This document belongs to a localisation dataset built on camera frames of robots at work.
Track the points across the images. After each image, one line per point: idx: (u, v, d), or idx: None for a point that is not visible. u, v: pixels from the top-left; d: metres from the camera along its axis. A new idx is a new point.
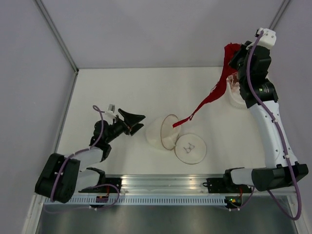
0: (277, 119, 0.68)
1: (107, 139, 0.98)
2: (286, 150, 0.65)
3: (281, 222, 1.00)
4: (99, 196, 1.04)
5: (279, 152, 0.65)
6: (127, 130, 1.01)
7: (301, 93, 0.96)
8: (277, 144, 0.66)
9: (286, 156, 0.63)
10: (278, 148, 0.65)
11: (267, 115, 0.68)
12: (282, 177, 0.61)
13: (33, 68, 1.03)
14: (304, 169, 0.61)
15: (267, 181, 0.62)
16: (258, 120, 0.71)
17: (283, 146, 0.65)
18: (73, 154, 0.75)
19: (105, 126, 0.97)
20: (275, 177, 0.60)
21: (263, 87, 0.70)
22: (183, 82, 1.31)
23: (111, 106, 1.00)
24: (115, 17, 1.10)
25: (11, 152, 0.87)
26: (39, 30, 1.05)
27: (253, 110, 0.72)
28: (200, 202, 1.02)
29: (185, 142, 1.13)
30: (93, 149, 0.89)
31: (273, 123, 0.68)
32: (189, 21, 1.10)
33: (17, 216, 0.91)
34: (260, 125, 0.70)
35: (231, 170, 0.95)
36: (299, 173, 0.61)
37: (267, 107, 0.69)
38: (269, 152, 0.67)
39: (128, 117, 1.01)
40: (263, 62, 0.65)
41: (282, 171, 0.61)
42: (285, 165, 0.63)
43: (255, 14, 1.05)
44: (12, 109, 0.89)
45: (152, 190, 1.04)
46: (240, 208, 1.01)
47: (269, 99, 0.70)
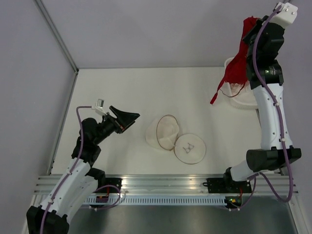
0: (279, 104, 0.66)
1: (96, 139, 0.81)
2: (282, 133, 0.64)
3: (281, 222, 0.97)
4: (99, 196, 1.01)
5: (276, 135, 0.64)
6: (121, 129, 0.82)
7: (301, 91, 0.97)
8: (275, 126, 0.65)
9: (282, 139, 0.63)
10: (275, 131, 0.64)
11: (269, 98, 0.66)
12: (276, 158, 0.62)
13: (35, 65, 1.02)
14: (298, 153, 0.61)
15: (261, 162, 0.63)
16: (260, 103, 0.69)
17: (281, 128, 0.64)
18: (50, 204, 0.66)
19: (93, 123, 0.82)
20: (268, 156, 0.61)
21: (270, 68, 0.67)
22: (183, 82, 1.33)
23: (101, 101, 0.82)
24: (117, 18, 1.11)
25: (9, 149, 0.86)
26: (40, 29, 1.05)
27: (256, 91, 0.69)
28: (200, 202, 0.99)
29: (185, 142, 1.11)
30: (76, 170, 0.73)
31: (275, 106, 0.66)
32: (189, 22, 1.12)
33: (16, 216, 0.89)
34: (261, 107, 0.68)
35: (231, 168, 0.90)
36: (292, 156, 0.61)
37: (270, 89, 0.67)
38: (265, 135, 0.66)
39: (123, 114, 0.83)
40: (275, 42, 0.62)
41: (276, 152, 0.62)
42: (280, 148, 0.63)
43: (254, 14, 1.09)
44: (11, 105, 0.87)
45: (152, 190, 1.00)
46: (240, 208, 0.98)
47: (274, 82, 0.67)
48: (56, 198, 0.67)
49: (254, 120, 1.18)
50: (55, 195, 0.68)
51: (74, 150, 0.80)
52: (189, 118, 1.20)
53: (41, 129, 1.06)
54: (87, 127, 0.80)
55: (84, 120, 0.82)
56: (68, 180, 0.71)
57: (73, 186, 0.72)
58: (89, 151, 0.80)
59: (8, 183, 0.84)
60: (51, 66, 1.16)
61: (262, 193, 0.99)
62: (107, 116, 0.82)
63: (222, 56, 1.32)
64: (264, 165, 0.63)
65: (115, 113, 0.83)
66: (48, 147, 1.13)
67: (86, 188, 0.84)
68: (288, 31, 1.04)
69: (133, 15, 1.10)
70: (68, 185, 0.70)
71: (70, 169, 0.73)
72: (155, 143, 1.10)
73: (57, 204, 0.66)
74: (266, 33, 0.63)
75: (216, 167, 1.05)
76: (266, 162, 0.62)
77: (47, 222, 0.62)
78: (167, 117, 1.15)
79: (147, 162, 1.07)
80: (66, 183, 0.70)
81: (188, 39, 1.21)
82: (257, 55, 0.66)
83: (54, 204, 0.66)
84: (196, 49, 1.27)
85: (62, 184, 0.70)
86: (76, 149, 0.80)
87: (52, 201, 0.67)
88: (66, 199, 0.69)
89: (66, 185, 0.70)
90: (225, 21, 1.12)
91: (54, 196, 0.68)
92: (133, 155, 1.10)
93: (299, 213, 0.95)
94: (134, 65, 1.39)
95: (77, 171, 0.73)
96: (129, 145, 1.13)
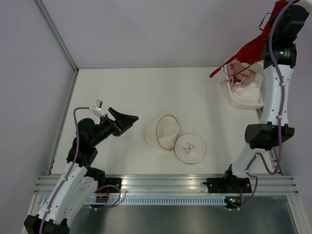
0: (285, 84, 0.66)
1: (93, 141, 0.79)
2: (282, 110, 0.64)
3: (280, 222, 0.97)
4: (99, 196, 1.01)
5: (274, 112, 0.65)
6: (118, 132, 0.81)
7: (301, 91, 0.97)
8: (275, 104, 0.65)
9: (279, 116, 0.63)
10: (275, 108, 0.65)
11: (277, 77, 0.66)
12: (269, 132, 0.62)
13: (35, 65, 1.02)
14: (291, 131, 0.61)
15: (257, 136, 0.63)
16: (268, 81, 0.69)
17: (280, 107, 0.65)
18: (47, 212, 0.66)
19: (90, 124, 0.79)
20: (262, 128, 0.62)
21: (286, 50, 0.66)
22: (183, 82, 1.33)
23: (99, 102, 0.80)
24: (117, 18, 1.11)
25: (9, 150, 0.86)
26: (40, 29, 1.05)
27: (266, 71, 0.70)
28: (200, 202, 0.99)
29: (185, 142, 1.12)
30: (71, 176, 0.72)
31: (280, 86, 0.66)
32: (189, 22, 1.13)
33: (16, 216, 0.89)
34: (268, 85, 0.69)
35: (232, 165, 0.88)
36: (284, 133, 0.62)
37: (281, 69, 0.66)
38: (265, 111, 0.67)
39: (121, 117, 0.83)
40: (295, 24, 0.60)
41: (270, 126, 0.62)
42: (275, 125, 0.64)
43: (254, 14, 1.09)
44: (11, 105, 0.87)
45: (152, 190, 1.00)
46: (240, 208, 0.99)
47: (285, 64, 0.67)
48: (52, 206, 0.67)
49: (253, 120, 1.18)
50: (51, 203, 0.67)
51: (68, 154, 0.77)
52: (189, 117, 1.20)
53: (41, 129, 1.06)
54: (85, 128, 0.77)
55: (81, 121, 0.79)
56: (65, 186, 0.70)
57: (69, 193, 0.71)
58: (85, 153, 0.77)
59: (8, 183, 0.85)
60: (51, 66, 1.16)
61: (262, 193, 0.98)
62: (105, 118, 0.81)
63: (221, 56, 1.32)
64: (258, 139, 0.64)
65: (114, 115, 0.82)
66: (48, 147, 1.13)
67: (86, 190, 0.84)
68: None
69: (133, 15, 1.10)
70: (64, 192, 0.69)
71: (66, 175, 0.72)
72: (155, 143, 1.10)
73: (54, 213, 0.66)
74: (288, 14, 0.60)
75: (217, 167, 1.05)
76: (260, 134, 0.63)
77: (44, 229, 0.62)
78: (166, 117, 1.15)
79: (147, 162, 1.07)
80: (61, 190, 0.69)
81: (188, 39, 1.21)
82: (276, 36, 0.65)
83: (50, 213, 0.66)
84: (196, 49, 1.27)
85: (57, 190, 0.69)
86: (71, 152, 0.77)
87: (49, 210, 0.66)
88: (63, 206, 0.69)
89: (62, 192, 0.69)
90: (225, 21, 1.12)
91: (50, 205, 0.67)
92: (133, 155, 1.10)
93: (299, 212, 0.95)
94: (134, 65, 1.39)
95: (73, 177, 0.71)
96: (129, 145, 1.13)
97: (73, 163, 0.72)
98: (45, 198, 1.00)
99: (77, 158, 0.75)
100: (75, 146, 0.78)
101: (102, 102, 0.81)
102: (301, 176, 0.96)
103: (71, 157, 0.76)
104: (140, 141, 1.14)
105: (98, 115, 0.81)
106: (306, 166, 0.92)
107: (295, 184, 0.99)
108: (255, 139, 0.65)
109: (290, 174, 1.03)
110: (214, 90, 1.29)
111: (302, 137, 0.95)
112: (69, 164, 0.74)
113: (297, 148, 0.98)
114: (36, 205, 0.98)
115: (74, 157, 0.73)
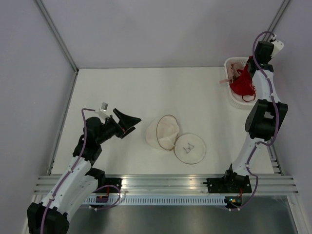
0: (270, 77, 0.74)
1: (98, 139, 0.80)
2: (273, 91, 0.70)
3: (280, 222, 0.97)
4: (99, 196, 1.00)
5: (266, 93, 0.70)
6: (122, 132, 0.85)
7: (300, 91, 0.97)
8: (265, 88, 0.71)
9: (271, 94, 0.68)
10: (266, 91, 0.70)
11: (262, 75, 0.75)
12: (266, 107, 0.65)
13: (35, 65, 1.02)
14: (285, 107, 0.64)
15: (256, 117, 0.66)
16: (256, 82, 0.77)
17: (270, 88, 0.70)
18: (51, 201, 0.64)
19: (97, 122, 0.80)
20: (259, 104, 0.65)
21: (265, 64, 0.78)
22: (182, 82, 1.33)
23: (105, 104, 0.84)
24: (117, 18, 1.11)
25: (9, 150, 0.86)
26: (39, 29, 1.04)
27: (254, 78, 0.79)
28: (200, 202, 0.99)
29: (185, 142, 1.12)
30: (77, 168, 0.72)
31: (266, 79, 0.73)
32: (189, 22, 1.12)
33: (16, 216, 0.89)
34: (257, 84, 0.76)
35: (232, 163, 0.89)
36: (280, 109, 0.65)
37: (265, 72, 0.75)
38: (260, 96, 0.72)
39: (125, 117, 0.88)
40: (267, 47, 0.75)
41: (266, 103, 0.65)
42: (270, 101, 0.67)
43: (254, 14, 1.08)
44: (11, 106, 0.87)
45: (152, 190, 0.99)
46: (240, 208, 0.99)
47: (266, 68, 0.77)
48: (57, 195, 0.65)
49: None
50: (56, 192, 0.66)
51: (75, 149, 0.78)
52: (189, 117, 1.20)
53: (41, 129, 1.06)
54: (92, 126, 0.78)
55: (88, 118, 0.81)
56: (69, 177, 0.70)
57: (74, 184, 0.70)
58: (90, 150, 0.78)
59: (8, 183, 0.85)
60: (51, 66, 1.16)
61: (262, 193, 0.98)
62: (110, 118, 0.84)
63: (222, 56, 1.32)
64: (256, 117, 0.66)
65: (119, 116, 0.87)
66: (48, 147, 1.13)
67: (86, 187, 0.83)
68: (287, 32, 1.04)
69: (133, 15, 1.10)
70: (69, 182, 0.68)
71: (72, 167, 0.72)
72: (155, 143, 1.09)
73: (58, 201, 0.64)
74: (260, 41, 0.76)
75: (217, 167, 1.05)
76: (258, 112, 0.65)
77: (47, 218, 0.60)
78: (166, 117, 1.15)
79: (147, 162, 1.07)
80: (67, 180, 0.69)
81: (188, 39, 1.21)
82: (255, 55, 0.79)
83: (55, 202, 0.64)
84: (196, 49, 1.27)
85: (62, 181, 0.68)
86: (77, 148, 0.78)
87: (53, 198, 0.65)
88: (67, 196, 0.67)
89: (67, 182, 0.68)
90: (225, 22, 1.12)
91: (55, 194, 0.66)
92: (132, 155, 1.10)
93: (299, 212, 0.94)
94: (134, 65, 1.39)
95: (79, 169, 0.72)
96: (129, 145, 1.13)
97: (78, 157, 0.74)
98: None
99: (83, 154, 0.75)
100: (81, 144, 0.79)
101: (108, 105, 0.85)
102: (301, 176, 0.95)
103: (77, 153, 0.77)
104: (140, 142, 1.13)
105: (103, 116, 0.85)
106: (306, 166, 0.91)
107: (295, 184, 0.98)
108: (254, 117, 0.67)
109: (290, 174, 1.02)
110: (214, 90, 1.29)
111: (302, 137, 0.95)
112: (76, 158, 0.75)
113: (297, 148, 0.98)
114: None
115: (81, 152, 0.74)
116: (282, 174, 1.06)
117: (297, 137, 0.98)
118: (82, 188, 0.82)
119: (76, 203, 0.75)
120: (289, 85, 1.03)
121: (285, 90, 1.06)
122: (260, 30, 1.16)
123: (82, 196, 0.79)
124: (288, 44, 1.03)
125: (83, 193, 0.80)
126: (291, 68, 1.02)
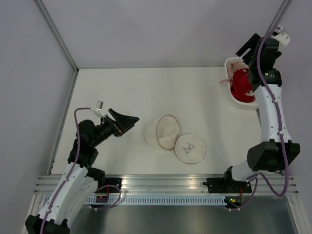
0: (278, 100, 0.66)
1: (93, 142, 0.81)
2: (281, 127, 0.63)
3: (280, 222, 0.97)
4: (99, 196, 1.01)
5: (274, 128, 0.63)
6: (119, 133, 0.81)
7: (301, 90, 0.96)
8: (273, 121, 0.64)
9: (280, 132, 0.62)
10: (274, 125, 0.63)
11: (268, 96, 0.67)
12: (275, 150, 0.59)
13: (35, 65, 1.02)
14: (298, 148, 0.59)
15: (263, 159, 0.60)
16: (261, 102, 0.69)
17: (279, 123, 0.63)
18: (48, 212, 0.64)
19: (89, 126, 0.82)
20: (266, 146, 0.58)
21: (270, 72, 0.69)
22: (183, 82, 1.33)
23: (100, 103, 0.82)
24: (117, 18, 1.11)
25: (9, 150, 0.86)
26: (39, 29, 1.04)
27: (257, 93, 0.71)
28: (200, 202, 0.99)
29: (185, 142, 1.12)
30: (73, 176, 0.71)
31: (273, 103, 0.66)
32: (190, 22, 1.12)
33: (16, 217, 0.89)
34: (261, 106, 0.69)
35: (232, 167, 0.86)
36: (290, 150, 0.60)
37: (271, 89, 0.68)
38: (265, 129, 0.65)
39: (121, 117, 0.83)
40: (271, 48, 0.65)
41: (275, 144, 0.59)
42: (278, 141, 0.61)
43: (254, 14, 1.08)
44: (11, 106, 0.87)
45: (152, 190, 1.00)
46: (240, 208, 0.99)
47: (273, 83, 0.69)
48: (53, 206, 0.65)
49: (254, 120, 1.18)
50: (52, 203, 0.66)
51: (70, 154, 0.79)
52: (189, 118, 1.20)
53: (41, 129, 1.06)
54: (85, 130, 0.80)
55: (81, 123, 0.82)
56: (66, 186, 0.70)
57: (71, 192, 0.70)
58: (85, 154, 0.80)
59: (8, 184, 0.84)
60: (51, 67, 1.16)
61: (262, 193, 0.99)
62: (105, 119, 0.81)
63: (222, 56, 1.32)
64: (263, 160, 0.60)
65: (114, 116, 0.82)
66: (48, 147, 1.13)
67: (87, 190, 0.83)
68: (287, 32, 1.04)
69: (133, 15, 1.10)
70: (65, 192, 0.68)
71: (67, 175, 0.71)
72: (155, 143, 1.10)
73: (55, 213, 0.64)
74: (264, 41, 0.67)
75: (217, 167, 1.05)
76: (265, 155, 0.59)
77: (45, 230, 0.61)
78: (166, 117, 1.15)
79: (147, 162, 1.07)
80: (62, 190, 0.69)
81: (188, 39, 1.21)
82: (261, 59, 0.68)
83: (51, 213, 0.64)
84: (196, 49, 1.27)
85: (58, 191, 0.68)
86: (72, 152, 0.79)
87: (50, 210, 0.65)
88: (64, 205, 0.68)
89: (63, 192, 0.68)
90: (225, 21, 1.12)
91: (51, 205, 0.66)
92: (132, 154, 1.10)
93: (299, 212, 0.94)
94: (134, 65, 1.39)
95: (74, 177, 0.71)
96: (129, 145, 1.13)
97: (74, 163, 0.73)
98: (45, 198, 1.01)
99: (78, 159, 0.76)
100: (76, 147, 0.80)
101: (103, 103, 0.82)
102: (301, 176, 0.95)
103: (72, 157, 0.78)
104: (140, 142, 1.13)
105: (98, 116, 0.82)
106: (307, 166, 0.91)
107: (295, 184, 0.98)
108: (261, 159, 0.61)
109: (290, 174, 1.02)
110: (214, 90, 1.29)
111: (302, 137, 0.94)
112: (71, 165, 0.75)
113: (297, 148, 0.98)
114: (36, 205, 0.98)
115: (76, 158, 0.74)
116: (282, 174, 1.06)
117: (297, 138, 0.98)
118: (82, 191, 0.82)
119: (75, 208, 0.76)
120: (289, 85, 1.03)
121: (286, 89, 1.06)
122: (260, 30, 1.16)
123: (82, 199, 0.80)
124: (288, 44, 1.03)
125: (83, 196, 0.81)
126: (292, 68, 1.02)
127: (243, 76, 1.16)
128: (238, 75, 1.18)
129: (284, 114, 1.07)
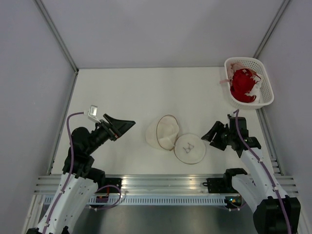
0: (263, 160, 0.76)
1: (88, 149, 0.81)
2: (274, 184, 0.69)
3: None
4: (99, 196, 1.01)
5: (268, 186, 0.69)
6: (115, 138, 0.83)
7: (301, 91, 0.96)
8: (264, 179, 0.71)
9: (274, 188, 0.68)
10: (267, 183, 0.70)
11: (253, 157, 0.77)
12: (276, 208, 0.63)
13: (34, 64, 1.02)
14: (297, 202, 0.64)
15: (266, 219, 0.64)
16: (248, 165, 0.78)
17: (271, 180, 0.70)
18: (46, 226, 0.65)
19: (84, 133, 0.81)
20: (267, 205, 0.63)
21: (248, 138, 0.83)
22: (183, 82, 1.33)
23: (94, 108, 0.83)
24: (117, 17, 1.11)
25: (9, 150, 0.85)
26: (39, 31, 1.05)
27: (243, 158, 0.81)
28: (200, 202, 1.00)
29: (185, 142, 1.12)
30: (68, 187, 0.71)
31: (260, 163, 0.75)
32: (189, 21, 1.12)
33: (16, 217, 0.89)
34: (249, 167, 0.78)
35: (233, 177, 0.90)
36: (292, 206, 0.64)
37: (254, 151, 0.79)
38: (260, 188, 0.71)
39: (116, 122, 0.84)
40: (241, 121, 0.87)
41: (274, 203, 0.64)
42: (276, 198, 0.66)
43: (254, 14, 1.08)
44: (11, 107, 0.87)
45: (152, 190, 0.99)
46: (240, 208, 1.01)
47: (253, 146, 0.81)
48: (51, 220, 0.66)
49: (254, 120, 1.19)
50: (50, 216, 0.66)
51: (65, 163, 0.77)
52: (189, 118, 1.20)
53: (40, 129, 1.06)
54: (79, 139, 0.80)
55: (74, 130, 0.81)
56: (62, 198, 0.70)
57: (68, 204, 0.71)
58: (81, 163, 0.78)
59: (8, 184, 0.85)
60: (51, 67, 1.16)
61: None
62: (100, 125, 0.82)
63: (221, 56, 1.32)
64: (268, 221, 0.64)
65: (109, 121, 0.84)
66: (49, 147, 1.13)
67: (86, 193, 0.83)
68: (287, 31, 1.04)
69: (133, 15, 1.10)
70: (62, 204, 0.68)
71: (63, 187, 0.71)
72: (156, 143, 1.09)
73: (53, 226, 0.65)
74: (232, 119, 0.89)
75: (217, 167, 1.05)
76: (267, 215, 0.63)
77: None
78: (166, 117, 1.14)
79: (147, 162, 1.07)
80: (59, 203, 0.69)
81: (188, 39, 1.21)
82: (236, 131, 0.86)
83: (50, 227, 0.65)
84: (197, 49, 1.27)
85: (55, 204, 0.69)
86: (67, 161, 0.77)
87: (48, 224, 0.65)
88: (62, 217, 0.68)
89: (59, 205, 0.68)
90: (224, 21, 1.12)
91: (49, 219, 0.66)
92: (132, 155, 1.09)
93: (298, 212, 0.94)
94: (134, 65, 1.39)
95: (70, 188, 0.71)
96: (129, 145, 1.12)
97: (69, 173, 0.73)
98: (45, 198, 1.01)
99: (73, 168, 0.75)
100: (70, 155, 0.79)
101: (97, 108, 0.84)
102: (301, 176, 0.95)
103: (68, 166, 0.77)
104: (140, 142, 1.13)
105: (93, 121, 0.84)
106: (307, 166, 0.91)
107: (295, 184, 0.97)
108: (266, 222, 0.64)
109: (290, 174, 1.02)
110: (214, 90, 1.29)
111: (303, 137, 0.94)
112: (67, 175, 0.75)
113: (297, 149, 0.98)
114: (36, 205, 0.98)
115: (70, 168, 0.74)
116: (282, 174, 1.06)
117: (297, 138, 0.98)
118: (82, 195, 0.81)
119: (74, 214, 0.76)
120: (290, 85, 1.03)
121: (286, 90, 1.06)
122: (259, 30, 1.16)
123: (82, 204, 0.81)
124: (288, 44, 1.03)
125: (82, 201, 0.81)
126: (292, 68, 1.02)
127: (242, 77, 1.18)
128: (238, 75, 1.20)
129: (284, 115, 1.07)
